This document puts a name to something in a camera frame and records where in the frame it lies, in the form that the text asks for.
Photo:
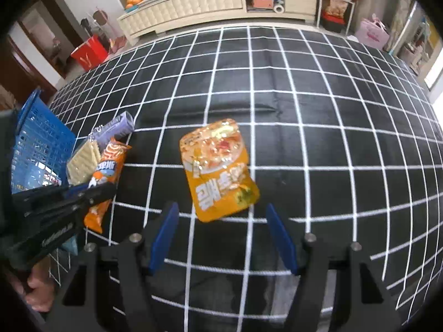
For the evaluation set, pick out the blue plastic basket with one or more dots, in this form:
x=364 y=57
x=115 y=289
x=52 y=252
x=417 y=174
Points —
x=41 y=135

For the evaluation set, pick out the person's left hand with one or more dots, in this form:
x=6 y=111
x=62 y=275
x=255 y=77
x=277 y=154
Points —
x=41 y=290

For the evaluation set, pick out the clear cracker packet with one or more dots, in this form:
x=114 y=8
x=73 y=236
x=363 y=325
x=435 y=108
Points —
x=83 y=162

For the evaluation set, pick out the orange bag on rack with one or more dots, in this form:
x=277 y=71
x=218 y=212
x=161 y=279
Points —
x=335 y=7

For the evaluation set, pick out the purple snack packet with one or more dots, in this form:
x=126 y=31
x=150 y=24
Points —
x=116 y=128

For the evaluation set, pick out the white tape roll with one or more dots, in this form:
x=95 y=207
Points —
x=279 y=7

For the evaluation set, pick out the red paper bag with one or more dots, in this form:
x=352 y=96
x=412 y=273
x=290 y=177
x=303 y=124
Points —
x=90 y=54

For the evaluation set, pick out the cream tv cabinet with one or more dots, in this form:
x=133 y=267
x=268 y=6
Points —
x=193 y=5

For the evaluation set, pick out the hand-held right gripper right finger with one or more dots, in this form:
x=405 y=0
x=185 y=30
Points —
x=280 y=238

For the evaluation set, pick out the pink gift bag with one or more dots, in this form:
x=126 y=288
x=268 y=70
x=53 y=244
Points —
x=372 y=34

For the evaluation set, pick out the large orange snack packet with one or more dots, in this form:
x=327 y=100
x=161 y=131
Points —
x=218 y=173

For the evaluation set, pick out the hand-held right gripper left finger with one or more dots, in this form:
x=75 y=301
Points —
x=162 y=238

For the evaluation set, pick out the brown wooden door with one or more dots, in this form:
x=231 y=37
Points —
x=31 y=55

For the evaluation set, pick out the narrow orange snack packet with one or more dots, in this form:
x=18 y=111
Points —
x=110 y=160

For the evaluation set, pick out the light blue snack packet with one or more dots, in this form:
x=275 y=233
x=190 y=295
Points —
x=70 y=245

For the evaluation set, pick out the oranges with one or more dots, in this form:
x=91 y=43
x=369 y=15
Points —
x=134 y=2

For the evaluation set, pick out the black checked tablecloth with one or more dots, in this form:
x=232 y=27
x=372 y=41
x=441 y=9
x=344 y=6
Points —
x=311 y=128

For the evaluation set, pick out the pink dustpan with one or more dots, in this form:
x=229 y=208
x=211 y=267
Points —
x=118 y=43

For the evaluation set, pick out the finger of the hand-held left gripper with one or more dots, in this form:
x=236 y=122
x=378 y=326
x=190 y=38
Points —
x=69 y=195

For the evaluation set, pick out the patterned curtain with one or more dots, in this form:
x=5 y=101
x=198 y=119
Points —
x=401 y=24

